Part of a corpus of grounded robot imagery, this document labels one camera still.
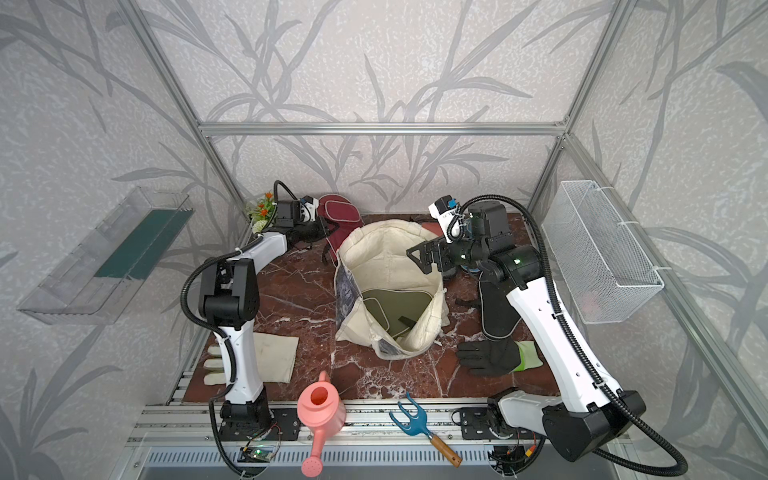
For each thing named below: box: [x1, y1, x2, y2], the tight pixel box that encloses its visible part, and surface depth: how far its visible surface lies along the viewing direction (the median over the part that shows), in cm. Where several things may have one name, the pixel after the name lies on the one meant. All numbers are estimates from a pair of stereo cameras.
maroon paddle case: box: [317, 194, 364, 267], surface depth 103 cm
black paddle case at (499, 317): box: [478, 271, 521, 338], surface depth 91 cm
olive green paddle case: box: [362, 289, 434, 339], surface depth 98 cm
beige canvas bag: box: [334, 219, 450, 360], surface depth 81 cm
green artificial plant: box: [246, 191, 277, 234], surface depth 103 cm
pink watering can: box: [297, 371, 347, 478], surface depth 68 cm
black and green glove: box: [457, 327, 544, 377], surface depth 86 cm
